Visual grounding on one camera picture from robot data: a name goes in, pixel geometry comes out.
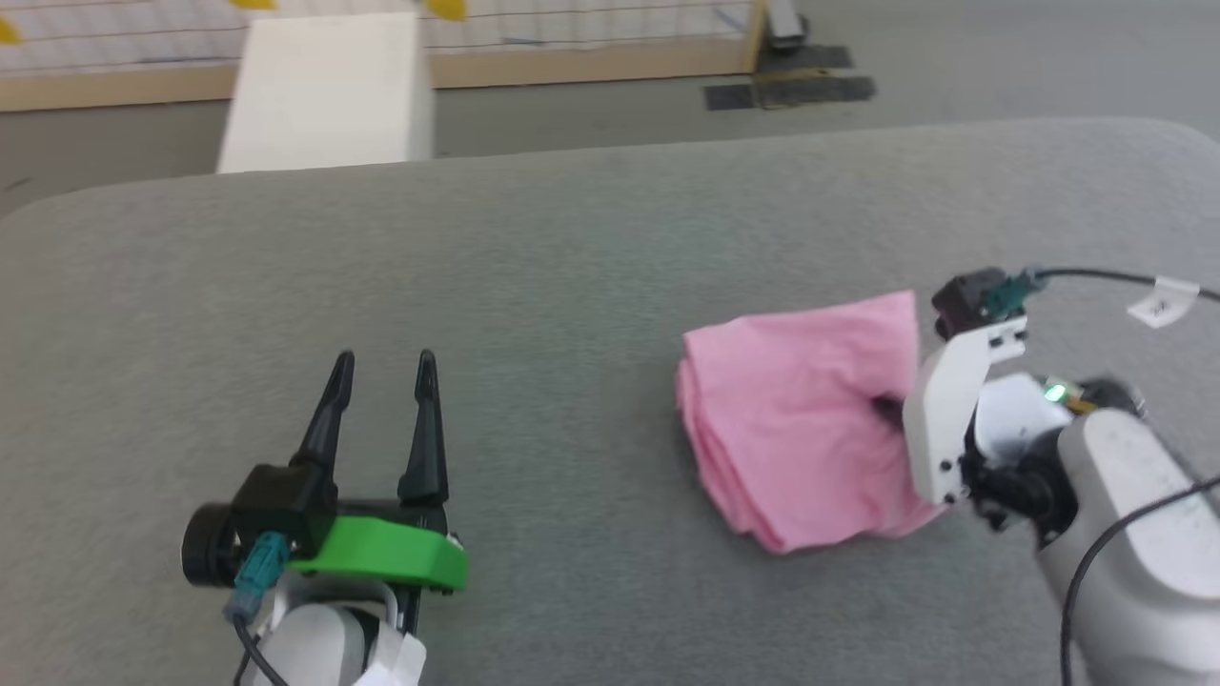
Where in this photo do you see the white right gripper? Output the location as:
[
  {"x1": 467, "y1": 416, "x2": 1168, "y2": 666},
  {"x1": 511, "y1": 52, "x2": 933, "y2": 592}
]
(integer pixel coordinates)
[{"x1": 872, "y1": 314, "x2": 1145, "y2": 549}]

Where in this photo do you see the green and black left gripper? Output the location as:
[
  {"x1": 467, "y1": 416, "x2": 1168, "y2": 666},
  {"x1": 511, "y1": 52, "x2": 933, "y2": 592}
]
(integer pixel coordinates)
[{"x1": 181, "y1": 349, "x2": 470, "y2": 635}]

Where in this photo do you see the pink garment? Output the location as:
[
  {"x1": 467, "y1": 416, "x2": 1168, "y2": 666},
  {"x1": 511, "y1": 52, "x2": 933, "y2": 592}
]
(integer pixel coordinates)
[{"x1": 675, "y1": 291, "x2": 949, "y2": 555}]

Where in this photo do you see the grey sofa cushion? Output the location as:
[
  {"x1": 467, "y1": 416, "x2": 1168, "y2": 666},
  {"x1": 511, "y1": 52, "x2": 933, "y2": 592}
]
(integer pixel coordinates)
[{"x1": 0, "y1": 117, "x2": 1220, "y2": 686}]

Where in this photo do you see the large black floor tape patch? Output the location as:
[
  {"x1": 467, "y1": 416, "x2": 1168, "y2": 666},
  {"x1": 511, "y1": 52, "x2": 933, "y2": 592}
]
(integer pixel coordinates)
[{"x1": 758, "y1": 71, "x2": 876, "y2": 106}]

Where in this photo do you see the grey stand foot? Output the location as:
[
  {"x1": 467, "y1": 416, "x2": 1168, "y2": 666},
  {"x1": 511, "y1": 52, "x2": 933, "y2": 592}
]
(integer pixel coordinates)
[{"x1": 765, "y1": 0, "x2": 809, "y2": 49}]

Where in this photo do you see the wooden framed grid panel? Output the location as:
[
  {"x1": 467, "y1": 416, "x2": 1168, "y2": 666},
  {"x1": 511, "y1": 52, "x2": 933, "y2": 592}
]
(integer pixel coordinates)
[{"x1": 0, "y1": 0, "x2": 768, "y2": 113}]

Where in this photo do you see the black cable with white label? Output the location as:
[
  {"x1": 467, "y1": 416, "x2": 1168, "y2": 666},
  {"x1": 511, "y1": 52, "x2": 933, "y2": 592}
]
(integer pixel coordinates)
[{"x1": 986, "y1": 267, "x2": 1220, "y2": 686}]

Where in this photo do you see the black cable with teal plug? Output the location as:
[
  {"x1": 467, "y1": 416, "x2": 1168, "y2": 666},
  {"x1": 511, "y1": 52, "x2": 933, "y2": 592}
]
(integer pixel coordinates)
[{"x1": 224, "y1": 532, "x2": 292, "y2": 686}]

